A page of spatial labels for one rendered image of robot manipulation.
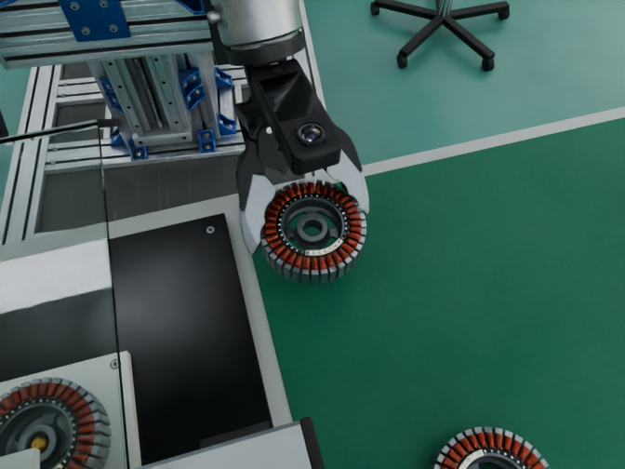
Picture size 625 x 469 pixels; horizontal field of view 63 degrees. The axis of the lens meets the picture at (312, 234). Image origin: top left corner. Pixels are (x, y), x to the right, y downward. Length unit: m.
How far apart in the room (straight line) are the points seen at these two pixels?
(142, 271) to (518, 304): 0.42
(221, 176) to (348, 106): 0.62
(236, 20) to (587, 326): 0.48
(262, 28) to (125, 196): 0.99
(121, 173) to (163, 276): 0.87
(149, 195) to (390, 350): 0.94
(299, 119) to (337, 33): 1.67
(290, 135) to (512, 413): 0.35
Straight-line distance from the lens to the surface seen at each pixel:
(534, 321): 0.62
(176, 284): 0.59
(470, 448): 0.52
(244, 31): 0.46
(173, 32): 0.95
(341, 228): 0.54
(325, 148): 0.42
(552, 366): 0.61
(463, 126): 1.82
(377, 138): 1.72
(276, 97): 0.46
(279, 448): 0.17
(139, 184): 1.41
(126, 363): 0.55
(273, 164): 0.50
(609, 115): 0.85
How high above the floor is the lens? 1.28
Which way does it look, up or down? 59 degrees down
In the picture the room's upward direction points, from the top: straight up
